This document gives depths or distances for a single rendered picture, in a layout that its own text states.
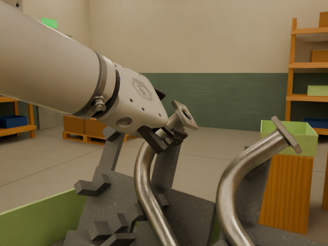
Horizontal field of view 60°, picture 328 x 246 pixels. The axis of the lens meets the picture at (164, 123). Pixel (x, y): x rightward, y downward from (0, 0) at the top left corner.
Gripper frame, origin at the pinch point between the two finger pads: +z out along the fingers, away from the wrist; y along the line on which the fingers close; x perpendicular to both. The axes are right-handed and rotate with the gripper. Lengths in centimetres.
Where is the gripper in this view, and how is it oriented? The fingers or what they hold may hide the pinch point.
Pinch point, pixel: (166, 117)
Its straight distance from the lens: 48.6
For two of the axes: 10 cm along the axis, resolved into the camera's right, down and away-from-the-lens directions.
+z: 5.9, 2.2, 7.7
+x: -7.1, 6.1, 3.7
